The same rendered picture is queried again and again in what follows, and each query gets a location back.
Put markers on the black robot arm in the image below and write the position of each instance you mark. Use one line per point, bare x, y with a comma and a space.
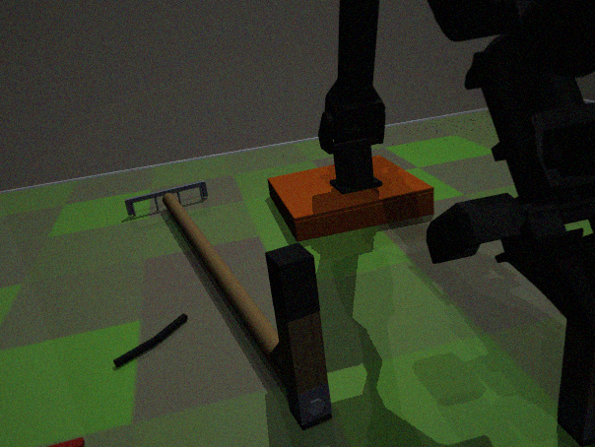
542, 46

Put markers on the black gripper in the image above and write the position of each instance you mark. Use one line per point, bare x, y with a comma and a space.
531, 226

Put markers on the black bent rod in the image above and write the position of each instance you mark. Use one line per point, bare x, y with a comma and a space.
152, 342

